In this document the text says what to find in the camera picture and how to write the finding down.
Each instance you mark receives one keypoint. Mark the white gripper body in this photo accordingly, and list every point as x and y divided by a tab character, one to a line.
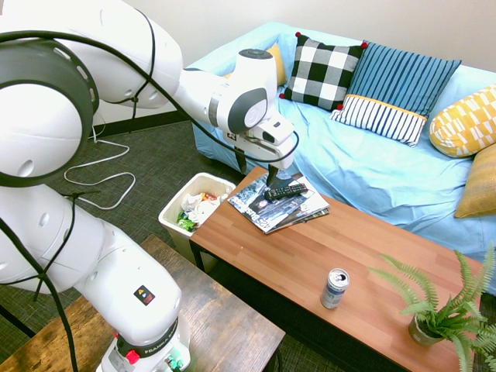
280	155

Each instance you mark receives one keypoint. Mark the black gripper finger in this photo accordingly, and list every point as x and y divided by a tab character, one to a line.
273	176
242	162

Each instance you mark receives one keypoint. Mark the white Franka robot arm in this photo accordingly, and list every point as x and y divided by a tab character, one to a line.
116	263

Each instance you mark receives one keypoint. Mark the white plastic trash bin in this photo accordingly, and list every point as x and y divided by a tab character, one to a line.
178	242

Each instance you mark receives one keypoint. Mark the black remote control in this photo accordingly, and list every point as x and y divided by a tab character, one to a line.
286	191

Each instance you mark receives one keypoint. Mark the business magazine with wave cover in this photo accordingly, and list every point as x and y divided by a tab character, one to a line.
271	211

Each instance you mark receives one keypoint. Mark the magazine under business magazine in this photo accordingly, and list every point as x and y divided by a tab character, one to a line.
315	212

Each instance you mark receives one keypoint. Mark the crumpled white tissue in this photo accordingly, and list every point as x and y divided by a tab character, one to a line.
207	211

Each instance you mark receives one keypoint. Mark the sofa with light blue cover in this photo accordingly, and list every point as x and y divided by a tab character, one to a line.
348	166

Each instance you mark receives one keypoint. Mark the green snack wrapper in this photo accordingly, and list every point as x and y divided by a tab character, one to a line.
186	222

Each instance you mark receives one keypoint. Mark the plain yellow pillow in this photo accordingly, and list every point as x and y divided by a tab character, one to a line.
281	66

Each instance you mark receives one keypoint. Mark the black white checkered pillow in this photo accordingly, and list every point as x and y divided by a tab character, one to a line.
321	73

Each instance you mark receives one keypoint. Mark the blue striped pillow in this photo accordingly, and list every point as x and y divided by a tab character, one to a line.
395	89

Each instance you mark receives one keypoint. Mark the dark rustic wooden robot table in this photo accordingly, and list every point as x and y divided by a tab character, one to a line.
228	325

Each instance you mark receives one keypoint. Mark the yellow white patterned pillow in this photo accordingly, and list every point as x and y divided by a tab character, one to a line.
465	124

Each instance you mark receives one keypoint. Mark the mustard gold pillow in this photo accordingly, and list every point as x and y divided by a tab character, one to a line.
480	186

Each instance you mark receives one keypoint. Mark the artificial fern in grey pot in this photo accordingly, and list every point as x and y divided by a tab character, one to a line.
424	331

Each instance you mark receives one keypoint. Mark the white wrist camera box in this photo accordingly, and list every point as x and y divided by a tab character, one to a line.
277	129

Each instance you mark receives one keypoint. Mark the wooden coffee table black frame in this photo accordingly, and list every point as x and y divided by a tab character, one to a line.
310	255

